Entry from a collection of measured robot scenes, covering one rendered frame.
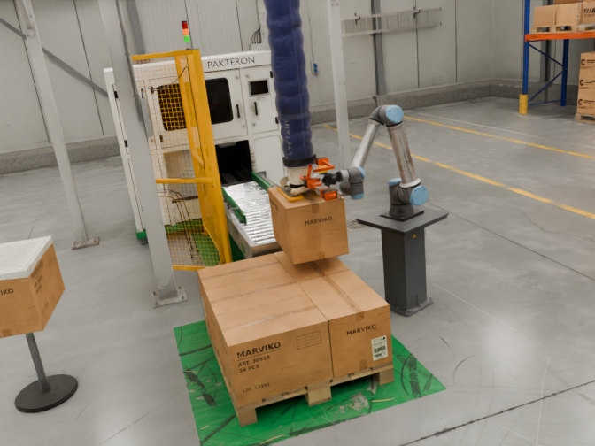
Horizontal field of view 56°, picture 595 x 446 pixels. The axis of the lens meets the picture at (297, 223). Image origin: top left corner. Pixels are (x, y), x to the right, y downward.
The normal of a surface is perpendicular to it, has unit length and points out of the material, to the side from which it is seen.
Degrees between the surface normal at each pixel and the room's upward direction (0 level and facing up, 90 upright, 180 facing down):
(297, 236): 89
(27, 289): 90
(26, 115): 90
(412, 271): 90
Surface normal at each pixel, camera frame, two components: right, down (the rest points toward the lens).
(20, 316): 0.18, 0.30
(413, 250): 0.62, 0.19
